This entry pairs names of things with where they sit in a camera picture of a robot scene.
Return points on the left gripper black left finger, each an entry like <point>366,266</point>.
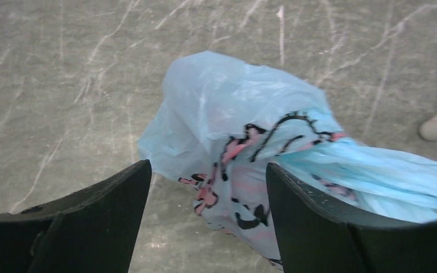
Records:
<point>91,230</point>

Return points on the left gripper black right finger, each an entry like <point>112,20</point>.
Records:
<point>318,233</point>

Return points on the light blue plastic bag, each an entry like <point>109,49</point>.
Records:
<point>223,121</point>

